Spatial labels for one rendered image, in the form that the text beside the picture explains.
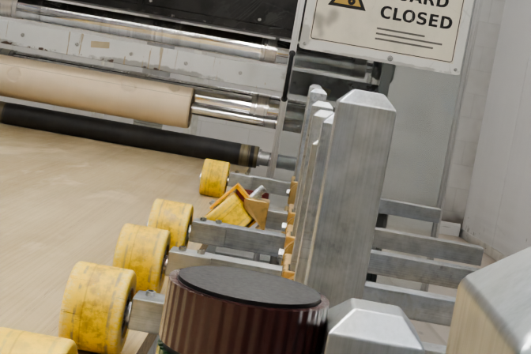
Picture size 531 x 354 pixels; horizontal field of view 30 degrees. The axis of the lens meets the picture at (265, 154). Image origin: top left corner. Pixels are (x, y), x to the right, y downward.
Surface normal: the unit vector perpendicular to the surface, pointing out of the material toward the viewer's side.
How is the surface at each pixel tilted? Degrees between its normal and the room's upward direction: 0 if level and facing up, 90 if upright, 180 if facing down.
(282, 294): 0
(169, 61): 90
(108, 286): 41
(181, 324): 90
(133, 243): 52
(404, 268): 90
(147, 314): 90
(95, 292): 59
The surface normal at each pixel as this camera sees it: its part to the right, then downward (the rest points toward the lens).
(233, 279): 0.17, -0.98
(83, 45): -0.04, 0.07
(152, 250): 0.05, -0.39
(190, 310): -0.61, -0.04
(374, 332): 0.10, -0.64
